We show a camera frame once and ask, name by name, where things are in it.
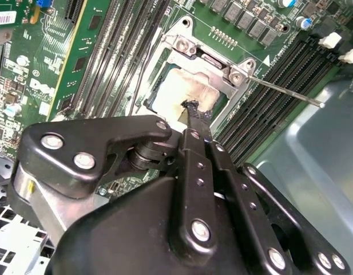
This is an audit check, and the metal wire locking lever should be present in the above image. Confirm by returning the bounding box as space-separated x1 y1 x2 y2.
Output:
246 74 326 109
129 51 153 117

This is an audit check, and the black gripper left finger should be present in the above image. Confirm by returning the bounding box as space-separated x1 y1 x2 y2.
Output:
6 100 220 259

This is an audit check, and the silver topped CPU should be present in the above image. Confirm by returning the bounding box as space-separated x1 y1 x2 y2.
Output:
144 67 221 125

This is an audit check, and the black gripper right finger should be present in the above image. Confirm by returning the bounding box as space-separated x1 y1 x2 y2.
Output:
199 109 353 275

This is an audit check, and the metal CPU socket cover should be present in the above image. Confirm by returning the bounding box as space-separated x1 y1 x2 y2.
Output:
140 51 241 128

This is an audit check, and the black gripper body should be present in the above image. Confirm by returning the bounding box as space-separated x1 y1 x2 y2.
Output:
46 175 280 275

